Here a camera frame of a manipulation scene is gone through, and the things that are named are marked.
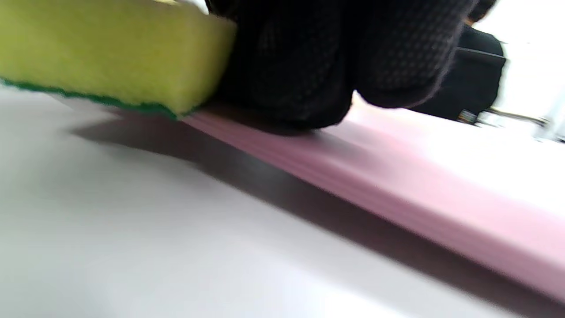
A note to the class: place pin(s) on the pink cutting board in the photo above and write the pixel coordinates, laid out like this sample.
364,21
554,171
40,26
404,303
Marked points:
397,176

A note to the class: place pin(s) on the yellow green sponge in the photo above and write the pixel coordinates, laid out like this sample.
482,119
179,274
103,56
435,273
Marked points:
110,53

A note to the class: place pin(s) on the person's right hand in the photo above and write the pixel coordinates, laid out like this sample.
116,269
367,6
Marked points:
309,57

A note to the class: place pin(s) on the black office chair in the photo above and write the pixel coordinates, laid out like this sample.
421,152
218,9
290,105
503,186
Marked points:
463,84

